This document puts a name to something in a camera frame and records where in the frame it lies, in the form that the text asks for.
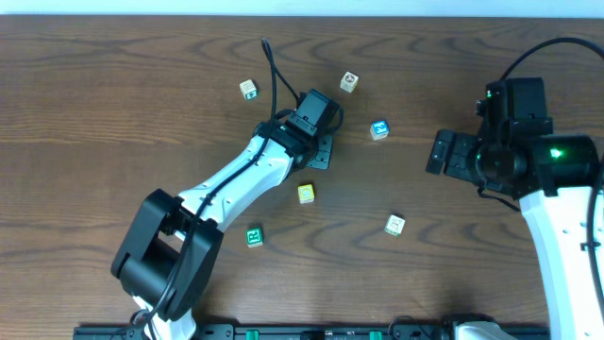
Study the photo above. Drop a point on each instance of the blue number 2 block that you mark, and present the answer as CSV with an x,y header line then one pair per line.
x,y
379,130

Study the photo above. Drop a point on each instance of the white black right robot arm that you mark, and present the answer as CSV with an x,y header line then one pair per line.
x,y
555,183

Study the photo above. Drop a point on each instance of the white picture wooden block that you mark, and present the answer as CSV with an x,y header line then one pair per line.
x,y
395,225

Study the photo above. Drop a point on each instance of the green picture wooden block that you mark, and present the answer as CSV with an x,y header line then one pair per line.
x,y
248,89

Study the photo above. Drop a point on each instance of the yellow-sided picture block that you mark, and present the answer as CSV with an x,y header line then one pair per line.
x,y
349,82

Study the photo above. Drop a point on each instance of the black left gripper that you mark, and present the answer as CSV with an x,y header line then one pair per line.
x,y
323,154

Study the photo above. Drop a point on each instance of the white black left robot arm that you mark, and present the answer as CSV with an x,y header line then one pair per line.
x,y
171,246

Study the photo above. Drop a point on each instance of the yellow wooden block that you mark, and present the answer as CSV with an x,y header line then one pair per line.
x,y
306,194

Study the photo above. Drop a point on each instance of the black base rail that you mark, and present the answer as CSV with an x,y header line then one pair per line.
x,y
456,326

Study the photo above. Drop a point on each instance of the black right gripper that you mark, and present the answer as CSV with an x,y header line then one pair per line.
x,y
453,154

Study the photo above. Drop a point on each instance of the green letter R block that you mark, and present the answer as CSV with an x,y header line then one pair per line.
x,y
254,237

